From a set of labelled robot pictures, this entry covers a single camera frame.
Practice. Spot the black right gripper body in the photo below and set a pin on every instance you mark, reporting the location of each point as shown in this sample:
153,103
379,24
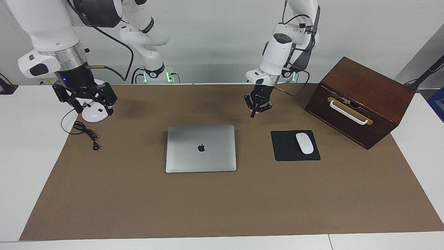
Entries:
78,81

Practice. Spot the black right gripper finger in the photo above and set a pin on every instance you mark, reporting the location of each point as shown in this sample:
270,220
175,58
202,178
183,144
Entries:
67,94
107,95

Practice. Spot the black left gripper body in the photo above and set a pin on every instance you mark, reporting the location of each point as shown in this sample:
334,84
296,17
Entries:
262,93

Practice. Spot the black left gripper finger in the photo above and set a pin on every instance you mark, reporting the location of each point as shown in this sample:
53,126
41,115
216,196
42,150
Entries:
264,107
251,104

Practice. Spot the grey laptop with apple logo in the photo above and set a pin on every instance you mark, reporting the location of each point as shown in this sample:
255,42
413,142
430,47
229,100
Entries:
215,156

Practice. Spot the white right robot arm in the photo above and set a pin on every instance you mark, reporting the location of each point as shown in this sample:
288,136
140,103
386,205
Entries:
45,27

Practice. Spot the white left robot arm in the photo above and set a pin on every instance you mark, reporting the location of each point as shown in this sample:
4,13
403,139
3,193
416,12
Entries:
277,52

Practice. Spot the white power strip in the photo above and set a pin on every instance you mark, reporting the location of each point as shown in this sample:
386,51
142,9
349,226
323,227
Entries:
47,82

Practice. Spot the white desk lamp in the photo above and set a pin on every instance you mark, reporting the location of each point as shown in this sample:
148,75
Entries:
93,116

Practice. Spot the black mouse pad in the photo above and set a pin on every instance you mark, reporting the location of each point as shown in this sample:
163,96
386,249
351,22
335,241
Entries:
284,149

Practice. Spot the white computer mouse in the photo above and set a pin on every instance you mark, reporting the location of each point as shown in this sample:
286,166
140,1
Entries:
304,144

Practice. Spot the black clamp base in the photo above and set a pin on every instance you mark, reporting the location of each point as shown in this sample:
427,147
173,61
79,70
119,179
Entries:
7,88

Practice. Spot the brown table mat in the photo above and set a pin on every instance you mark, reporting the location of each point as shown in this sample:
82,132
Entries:
208,208

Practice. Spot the dark brown wooden box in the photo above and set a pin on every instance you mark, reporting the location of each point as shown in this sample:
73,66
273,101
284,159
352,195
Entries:
385,93

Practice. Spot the black stand pole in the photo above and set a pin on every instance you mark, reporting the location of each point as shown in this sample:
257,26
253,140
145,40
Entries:
425,74

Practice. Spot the blue crate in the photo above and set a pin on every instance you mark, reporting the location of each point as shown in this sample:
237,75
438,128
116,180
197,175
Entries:
437,104

